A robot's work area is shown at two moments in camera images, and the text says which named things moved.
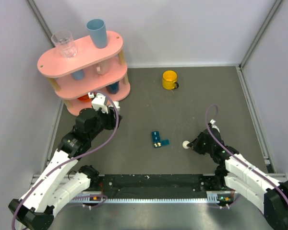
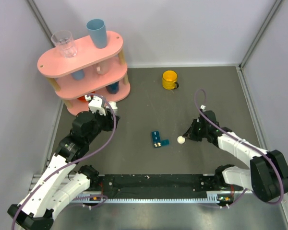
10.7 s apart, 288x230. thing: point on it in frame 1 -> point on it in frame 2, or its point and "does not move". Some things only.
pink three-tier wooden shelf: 99,71 does not move
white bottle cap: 185,143 -> 181,140
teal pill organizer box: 157,141 does not move
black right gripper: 195,144 -> 190,133
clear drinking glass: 64,40 does not move
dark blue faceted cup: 113,88 does not move
